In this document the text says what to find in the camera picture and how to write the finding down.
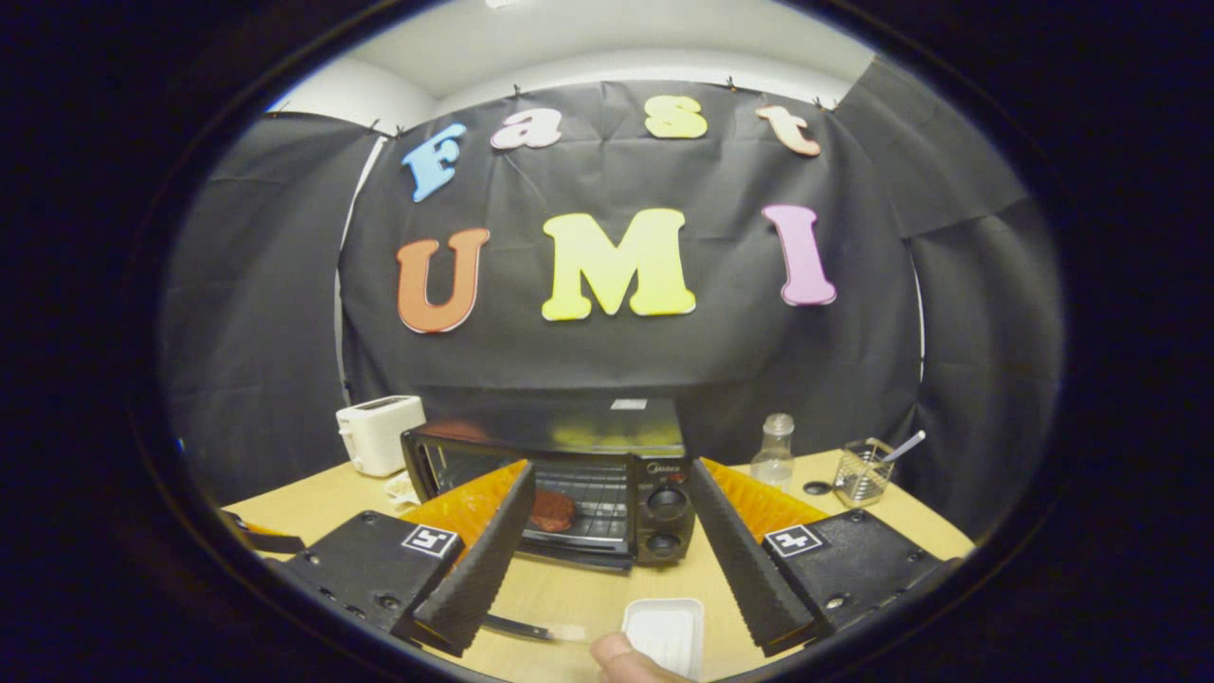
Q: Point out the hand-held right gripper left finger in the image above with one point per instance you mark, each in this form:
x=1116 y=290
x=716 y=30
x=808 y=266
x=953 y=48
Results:
x=488 y=560

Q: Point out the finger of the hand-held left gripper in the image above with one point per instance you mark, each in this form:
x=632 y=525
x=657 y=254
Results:
x=270 y=544

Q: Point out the white toaster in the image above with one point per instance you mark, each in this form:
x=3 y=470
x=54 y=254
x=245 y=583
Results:
x=379 y=436

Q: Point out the black backdrop cloth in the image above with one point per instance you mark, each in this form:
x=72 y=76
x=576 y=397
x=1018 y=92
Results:
x=616 y=360

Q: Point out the small black lid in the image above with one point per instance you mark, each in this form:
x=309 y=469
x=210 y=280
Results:
x=818 y=488

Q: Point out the white divided dish of beans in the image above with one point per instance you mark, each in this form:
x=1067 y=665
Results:
x=403 y=490

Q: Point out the black electric oven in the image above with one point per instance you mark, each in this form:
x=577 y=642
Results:
x=664 y=503

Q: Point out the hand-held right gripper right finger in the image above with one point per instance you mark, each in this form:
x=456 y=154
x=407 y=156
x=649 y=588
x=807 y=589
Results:
x=735 y=560

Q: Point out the white rectangular tray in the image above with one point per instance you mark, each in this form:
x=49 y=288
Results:
x=669 y=631

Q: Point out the reddish brown meat steak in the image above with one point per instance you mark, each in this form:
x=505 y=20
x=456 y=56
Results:
x=553 y=510

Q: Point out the metal spoon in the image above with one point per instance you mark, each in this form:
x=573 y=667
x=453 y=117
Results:
x=906 y=446

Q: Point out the clear glass bottle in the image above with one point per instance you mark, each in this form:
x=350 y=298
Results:
x=773 y=460

